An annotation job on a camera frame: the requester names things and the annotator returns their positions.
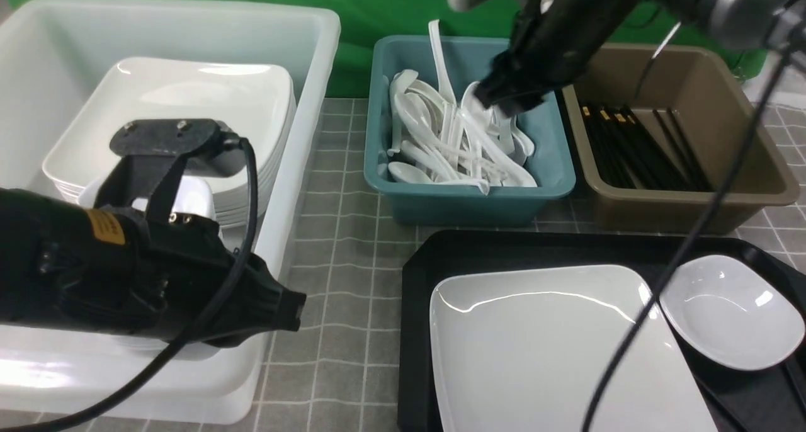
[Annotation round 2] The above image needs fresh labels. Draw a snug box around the stack of white square plates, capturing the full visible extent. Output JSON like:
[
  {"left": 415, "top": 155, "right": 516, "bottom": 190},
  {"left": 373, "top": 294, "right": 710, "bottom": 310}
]
[{"left": 42, "top": 58, "right": 297, "bottom": 213}]

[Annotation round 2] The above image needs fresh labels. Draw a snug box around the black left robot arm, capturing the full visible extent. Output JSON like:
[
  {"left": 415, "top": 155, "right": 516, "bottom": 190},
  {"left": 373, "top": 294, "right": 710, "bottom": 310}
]
[{"left": 1, "top": 118, "right": 256, "bottom": 343}]

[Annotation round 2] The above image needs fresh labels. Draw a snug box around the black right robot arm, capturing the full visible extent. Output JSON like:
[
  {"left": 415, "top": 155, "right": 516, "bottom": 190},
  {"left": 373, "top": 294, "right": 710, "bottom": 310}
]
[{"left": 447, "top": 0, "right": 804, "bottom": 116}]

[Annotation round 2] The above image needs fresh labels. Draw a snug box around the teal plastic bin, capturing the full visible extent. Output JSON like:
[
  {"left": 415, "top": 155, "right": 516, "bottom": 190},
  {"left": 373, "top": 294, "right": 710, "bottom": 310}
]
[{"left": 365, "top": 35, "right": 576, "bottom": 227}]

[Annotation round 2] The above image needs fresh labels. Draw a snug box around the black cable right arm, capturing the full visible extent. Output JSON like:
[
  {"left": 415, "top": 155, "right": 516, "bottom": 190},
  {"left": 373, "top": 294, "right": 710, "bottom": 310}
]
[{"left": 581, "top": 0, "right": 806, "bottom": 432}]

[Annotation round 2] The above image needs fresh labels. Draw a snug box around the stack of white bowls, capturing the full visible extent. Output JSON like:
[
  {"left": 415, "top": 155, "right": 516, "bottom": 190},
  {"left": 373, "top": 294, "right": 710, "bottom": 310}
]
[{"left": 77, "top": 176, "right": 216, "bottom": 221}]

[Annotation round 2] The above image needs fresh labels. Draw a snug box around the large white plastic tub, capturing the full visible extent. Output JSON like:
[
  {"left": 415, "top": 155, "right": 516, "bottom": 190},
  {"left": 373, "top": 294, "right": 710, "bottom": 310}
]
[{"left": 1, "top": 0, "right": 341, "bottom": 414}]

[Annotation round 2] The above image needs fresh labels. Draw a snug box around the white square rice plate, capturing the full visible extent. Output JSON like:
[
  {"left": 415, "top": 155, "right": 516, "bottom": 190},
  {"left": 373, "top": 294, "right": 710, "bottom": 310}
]
[{"left": 431, "top": 265, "right": 717, "bottom": 431}]

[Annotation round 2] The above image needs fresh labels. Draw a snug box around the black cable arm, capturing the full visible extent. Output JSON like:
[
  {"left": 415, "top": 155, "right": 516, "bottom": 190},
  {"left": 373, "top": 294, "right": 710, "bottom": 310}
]
[
  {"left": 581, "top": 0, "right": 806, "bottom": 432},
  {"left": 0, "top": 139, "right": 260, "bottom": 432}
]

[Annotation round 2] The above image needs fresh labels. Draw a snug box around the small white bowl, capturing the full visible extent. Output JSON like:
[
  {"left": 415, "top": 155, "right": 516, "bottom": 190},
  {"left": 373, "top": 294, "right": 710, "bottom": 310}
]
[{"left": 660, "top": 254, "right": 804, "bottom": 372}]

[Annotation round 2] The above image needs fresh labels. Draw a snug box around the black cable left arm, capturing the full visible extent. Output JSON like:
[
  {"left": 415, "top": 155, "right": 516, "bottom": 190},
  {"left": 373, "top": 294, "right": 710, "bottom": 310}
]
[{"left": 0, "top": 139, "right": 260, "bottom": 432}]

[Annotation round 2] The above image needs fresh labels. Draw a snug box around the bundle of black chopsticks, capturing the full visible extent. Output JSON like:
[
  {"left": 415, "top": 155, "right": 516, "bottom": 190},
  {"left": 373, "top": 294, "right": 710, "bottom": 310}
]
[{"left": 581, "top": 102, "right": 713, "bottom": 193}]

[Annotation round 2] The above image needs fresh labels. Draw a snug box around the upright white spoon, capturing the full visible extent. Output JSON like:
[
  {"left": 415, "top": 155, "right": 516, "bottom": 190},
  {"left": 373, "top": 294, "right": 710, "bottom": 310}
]
[{"left": 428, "top": 20, "right": 456, "bottom": 105}]

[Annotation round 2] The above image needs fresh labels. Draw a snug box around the grey checked tablecloth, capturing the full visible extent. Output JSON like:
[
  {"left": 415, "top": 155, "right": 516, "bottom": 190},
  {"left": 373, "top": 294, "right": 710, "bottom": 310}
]
[{"left": 0, "top": 98, "right": 806, "bottom": 432}]

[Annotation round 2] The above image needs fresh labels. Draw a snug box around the pile of white spoons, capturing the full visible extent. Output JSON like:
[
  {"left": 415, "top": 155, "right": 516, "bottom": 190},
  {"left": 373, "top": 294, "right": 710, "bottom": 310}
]
[{"left": 387, "top": 69, "right": 538, "bottom": 196}]

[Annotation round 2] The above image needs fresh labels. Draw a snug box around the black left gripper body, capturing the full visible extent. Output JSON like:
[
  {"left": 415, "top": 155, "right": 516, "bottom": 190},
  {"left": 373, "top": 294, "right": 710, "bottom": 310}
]
[{"left": 93, "top": 118, "right": 306, "bottom": 347}]

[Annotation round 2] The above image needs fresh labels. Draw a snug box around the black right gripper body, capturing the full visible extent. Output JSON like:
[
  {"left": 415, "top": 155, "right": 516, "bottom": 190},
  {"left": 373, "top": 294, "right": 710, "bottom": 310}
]
[{"left": 447, "top": 0, "right": 639, "bottom": 117}]

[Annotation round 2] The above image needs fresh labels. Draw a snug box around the black serving tray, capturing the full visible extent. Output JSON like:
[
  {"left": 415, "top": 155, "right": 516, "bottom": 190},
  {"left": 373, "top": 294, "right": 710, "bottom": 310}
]
[{"left": 397, "top": 229, "right": 804, "bottom": 431}]

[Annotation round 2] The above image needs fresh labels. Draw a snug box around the brown plastic bin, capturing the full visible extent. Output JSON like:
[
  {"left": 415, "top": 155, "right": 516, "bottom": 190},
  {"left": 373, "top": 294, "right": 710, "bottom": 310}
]
[{"left": 560, "top": 43, "right": 800, "bottom": 234}]

